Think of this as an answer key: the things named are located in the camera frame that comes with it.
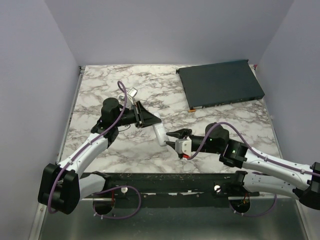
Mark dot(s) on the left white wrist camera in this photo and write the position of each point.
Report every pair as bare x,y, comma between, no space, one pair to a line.
131,97

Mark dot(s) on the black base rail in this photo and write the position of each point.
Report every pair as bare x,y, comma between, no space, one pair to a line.
163,190

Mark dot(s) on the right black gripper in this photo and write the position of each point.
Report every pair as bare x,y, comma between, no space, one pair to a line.
180,133

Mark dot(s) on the dark green flat electronics box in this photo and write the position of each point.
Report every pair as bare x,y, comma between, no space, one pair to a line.
219,84

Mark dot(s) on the orange AA battery near box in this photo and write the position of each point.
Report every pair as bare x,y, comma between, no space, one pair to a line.
192,110

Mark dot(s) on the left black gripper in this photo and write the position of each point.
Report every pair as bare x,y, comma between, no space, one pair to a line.
143,118

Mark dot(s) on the white remote control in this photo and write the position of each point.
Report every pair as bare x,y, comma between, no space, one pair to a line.
160,131

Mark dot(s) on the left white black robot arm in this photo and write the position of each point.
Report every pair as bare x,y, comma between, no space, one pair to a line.
60,188

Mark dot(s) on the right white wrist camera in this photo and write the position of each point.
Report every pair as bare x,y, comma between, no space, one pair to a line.
183,147

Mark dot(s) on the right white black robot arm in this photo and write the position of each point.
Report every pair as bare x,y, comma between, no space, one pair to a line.
262,172

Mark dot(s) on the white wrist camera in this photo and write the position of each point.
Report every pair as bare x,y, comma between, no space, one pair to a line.
183,147
131,97

